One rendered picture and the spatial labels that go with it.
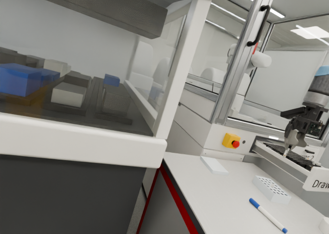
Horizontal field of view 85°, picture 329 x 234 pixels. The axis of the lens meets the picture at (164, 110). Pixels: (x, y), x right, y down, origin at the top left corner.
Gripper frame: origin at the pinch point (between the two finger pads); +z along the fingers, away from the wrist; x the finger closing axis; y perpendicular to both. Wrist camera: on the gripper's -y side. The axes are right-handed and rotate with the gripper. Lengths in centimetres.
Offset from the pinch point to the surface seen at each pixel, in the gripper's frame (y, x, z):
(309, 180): 5.6, 11.7, 10.5
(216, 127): -21.2, -23.4, 4.9
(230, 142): -18.4, -14.5, 10.0
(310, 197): -103, 171, 77
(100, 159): 15, -74, 16
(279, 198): 10.1, -3.2, 19.4
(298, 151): -33, 44, 8
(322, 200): -92, 174, 72
